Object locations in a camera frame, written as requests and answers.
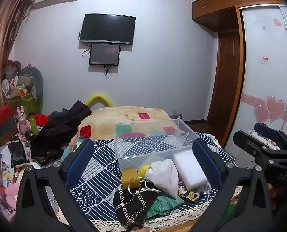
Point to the wooden door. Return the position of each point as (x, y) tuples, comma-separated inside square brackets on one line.
[(226, 77)]

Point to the pink bunny toy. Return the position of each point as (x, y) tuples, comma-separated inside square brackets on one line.
[(22, 123)]

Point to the black plastic bag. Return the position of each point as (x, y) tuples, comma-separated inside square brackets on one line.
[(18, 153)]

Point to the green cloth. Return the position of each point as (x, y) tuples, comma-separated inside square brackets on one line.
[(166, 204)]

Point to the clear plastic storage box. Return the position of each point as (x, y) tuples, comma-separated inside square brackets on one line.
[(155, 142)]

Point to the floral scrunchie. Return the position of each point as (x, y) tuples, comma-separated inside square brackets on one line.
[(188, 193)]

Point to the yellow sponge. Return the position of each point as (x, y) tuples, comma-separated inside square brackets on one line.
[(129, 176)]

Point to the green paper bag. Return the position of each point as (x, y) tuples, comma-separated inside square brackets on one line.
[(25, 102)]

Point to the red cloth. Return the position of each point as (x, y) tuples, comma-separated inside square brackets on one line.
[(42, 119)]

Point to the wooden overhead cabinet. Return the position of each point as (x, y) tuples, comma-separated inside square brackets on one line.
[(218, 7)]

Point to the black clothes pile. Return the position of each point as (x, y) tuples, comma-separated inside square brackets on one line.
[(59, 130)]

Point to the yellow soft ball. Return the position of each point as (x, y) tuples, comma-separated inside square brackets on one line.
[(144, 171)]

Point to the wall television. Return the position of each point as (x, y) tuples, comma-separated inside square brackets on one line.
[(107, 27)]

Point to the small wall monitor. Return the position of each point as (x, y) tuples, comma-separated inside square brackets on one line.
[(104, 54)]

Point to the white foam block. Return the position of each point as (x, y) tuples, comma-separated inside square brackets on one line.
[(190, 169)]

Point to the green cylinder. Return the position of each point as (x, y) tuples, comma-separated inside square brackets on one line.
[(33, 125)]

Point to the white cloth pouch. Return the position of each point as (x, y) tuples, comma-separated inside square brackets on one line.
[(166, 177)]

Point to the white lace bed trim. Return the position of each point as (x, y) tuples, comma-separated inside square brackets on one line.
[(172, 216)]

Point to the red box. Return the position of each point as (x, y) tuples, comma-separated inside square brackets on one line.
[(2, 114)]

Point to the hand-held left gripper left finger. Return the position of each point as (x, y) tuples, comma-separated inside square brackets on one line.
[(81, 160)]

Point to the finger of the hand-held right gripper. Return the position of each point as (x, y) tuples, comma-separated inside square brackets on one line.
[(246, 141), (266, 131)]

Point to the yellow curved foam tube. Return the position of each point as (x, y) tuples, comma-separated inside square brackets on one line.
[(98, 98)]

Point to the paper label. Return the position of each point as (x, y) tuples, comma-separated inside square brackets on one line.
[(265, 59)]

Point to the striped brown curtain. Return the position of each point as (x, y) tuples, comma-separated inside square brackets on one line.
[(3, 48)]

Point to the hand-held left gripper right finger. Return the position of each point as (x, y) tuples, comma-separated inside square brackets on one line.
[(206, 160)]

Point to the white heart wardrobe door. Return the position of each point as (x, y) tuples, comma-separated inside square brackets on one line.
[(266, 82)]

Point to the grey plush toy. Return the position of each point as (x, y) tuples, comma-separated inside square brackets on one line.
[(34, 77)]

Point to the beige patterned blanket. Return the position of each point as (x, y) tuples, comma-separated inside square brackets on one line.
[(109, 118)]

